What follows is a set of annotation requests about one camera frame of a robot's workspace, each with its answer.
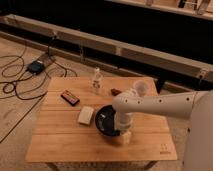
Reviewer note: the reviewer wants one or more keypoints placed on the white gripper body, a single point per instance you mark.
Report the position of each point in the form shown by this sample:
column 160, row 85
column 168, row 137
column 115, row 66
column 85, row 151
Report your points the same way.
column 123, row 121

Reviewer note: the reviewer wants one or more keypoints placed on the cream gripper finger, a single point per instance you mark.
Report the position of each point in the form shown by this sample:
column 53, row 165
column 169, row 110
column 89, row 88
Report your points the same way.
column 126, row 137

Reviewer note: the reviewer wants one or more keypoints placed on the dark ceramic bowl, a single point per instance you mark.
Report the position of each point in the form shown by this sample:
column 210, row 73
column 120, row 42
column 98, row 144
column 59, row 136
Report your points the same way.
column 104, row 121

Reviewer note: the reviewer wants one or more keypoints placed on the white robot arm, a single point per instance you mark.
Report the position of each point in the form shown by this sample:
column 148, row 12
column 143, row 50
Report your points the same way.
column 196, row 106

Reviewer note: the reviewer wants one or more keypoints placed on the small brown block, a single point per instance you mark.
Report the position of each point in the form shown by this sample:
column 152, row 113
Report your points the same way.
column 115, row 92

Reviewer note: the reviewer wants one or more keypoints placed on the beige sponge block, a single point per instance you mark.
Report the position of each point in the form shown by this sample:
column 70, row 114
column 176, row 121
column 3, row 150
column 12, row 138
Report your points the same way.
column 85, row 115

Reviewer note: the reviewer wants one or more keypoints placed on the translucent plastic cup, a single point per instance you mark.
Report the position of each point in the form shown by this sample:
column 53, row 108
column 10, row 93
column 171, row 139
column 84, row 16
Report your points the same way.
column 140, row 87

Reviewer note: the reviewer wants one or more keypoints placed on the clear plastic bottle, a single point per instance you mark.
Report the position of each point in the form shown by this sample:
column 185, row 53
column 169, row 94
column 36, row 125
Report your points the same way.
column 96, row 81

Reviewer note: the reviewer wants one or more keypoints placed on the wooden table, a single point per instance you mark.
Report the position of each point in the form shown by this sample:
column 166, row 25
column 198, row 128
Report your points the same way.
column 58, row 137

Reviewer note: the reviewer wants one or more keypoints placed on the dark brown rectangular box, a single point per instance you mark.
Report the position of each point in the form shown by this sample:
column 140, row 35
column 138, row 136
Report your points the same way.
column 70, row 98

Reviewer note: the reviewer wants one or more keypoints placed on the blue power adapter box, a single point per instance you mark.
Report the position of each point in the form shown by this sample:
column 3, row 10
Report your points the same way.
column 35, row 67

